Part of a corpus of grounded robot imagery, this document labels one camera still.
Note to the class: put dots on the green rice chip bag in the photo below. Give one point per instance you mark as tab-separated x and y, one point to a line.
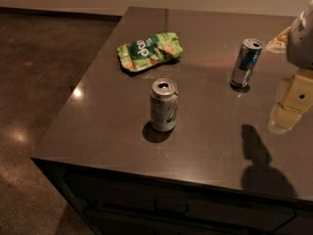
143	54

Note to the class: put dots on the white green soda can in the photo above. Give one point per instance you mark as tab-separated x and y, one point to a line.
164	98

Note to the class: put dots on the blue silver redbull can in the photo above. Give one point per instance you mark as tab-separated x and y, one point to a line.
247	58

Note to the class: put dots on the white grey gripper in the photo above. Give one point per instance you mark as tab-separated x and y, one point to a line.
301	44

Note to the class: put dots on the dark cabinet with drawers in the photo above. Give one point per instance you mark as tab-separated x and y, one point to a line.
120	203

